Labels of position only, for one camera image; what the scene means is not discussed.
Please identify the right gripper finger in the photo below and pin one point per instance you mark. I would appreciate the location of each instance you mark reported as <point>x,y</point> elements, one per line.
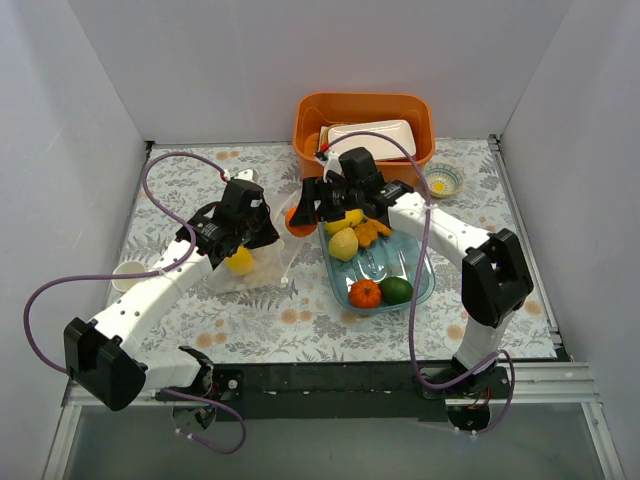
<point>330,207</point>
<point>305,212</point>

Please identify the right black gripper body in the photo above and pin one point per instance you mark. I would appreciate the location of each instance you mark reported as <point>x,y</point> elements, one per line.
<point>316,198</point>

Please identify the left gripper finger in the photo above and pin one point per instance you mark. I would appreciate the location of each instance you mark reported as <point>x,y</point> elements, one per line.
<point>223,249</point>
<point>261,232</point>

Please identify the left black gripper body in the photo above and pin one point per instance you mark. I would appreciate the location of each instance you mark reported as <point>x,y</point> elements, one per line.
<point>257,232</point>

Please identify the orange fruit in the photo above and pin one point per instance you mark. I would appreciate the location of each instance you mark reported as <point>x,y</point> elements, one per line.
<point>298,231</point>

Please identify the bright yellow lemon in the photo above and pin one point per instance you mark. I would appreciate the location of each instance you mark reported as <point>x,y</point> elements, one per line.
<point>241,263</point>

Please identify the clear zip top bag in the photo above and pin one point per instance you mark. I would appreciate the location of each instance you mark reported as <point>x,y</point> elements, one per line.
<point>270,264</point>

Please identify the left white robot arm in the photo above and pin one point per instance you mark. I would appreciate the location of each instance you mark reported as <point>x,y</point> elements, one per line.
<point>103,355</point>

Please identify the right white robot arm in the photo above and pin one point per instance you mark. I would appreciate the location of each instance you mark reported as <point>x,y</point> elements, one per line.
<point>495,278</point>

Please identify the yellow mango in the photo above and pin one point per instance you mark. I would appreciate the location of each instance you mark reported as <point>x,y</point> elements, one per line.
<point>351,220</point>

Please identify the pale yellow lemon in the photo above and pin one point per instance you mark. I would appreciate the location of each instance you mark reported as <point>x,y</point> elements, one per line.
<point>344,245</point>

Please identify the white rectangular tray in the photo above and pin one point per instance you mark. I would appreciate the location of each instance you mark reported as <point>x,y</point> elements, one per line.
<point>385,140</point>

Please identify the brown fried chicken piece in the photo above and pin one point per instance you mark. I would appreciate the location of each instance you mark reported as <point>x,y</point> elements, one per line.
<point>368,231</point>

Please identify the tan plates in basin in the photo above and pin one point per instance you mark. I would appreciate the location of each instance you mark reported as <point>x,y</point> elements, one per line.
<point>317,141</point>

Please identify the clear blue glass dish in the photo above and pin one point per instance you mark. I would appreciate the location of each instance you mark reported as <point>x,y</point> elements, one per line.
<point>395,256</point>

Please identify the small patterned bowl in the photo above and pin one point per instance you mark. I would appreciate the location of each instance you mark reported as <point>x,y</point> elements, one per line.
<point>444,180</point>

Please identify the small orange pumpkin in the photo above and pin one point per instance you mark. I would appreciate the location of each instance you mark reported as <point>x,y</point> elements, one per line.
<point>365,294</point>

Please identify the white cup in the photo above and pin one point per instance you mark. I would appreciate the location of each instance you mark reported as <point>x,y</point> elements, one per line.
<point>127,274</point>

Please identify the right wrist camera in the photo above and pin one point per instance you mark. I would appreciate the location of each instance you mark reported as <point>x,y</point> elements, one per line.
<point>329,160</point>

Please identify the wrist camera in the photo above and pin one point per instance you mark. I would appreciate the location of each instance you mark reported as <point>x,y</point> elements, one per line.
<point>329,160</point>
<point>248,175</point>

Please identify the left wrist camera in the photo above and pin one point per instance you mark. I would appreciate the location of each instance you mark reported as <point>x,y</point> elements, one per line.
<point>248,175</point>

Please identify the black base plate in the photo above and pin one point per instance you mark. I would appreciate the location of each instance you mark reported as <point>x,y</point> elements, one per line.
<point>342,391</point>

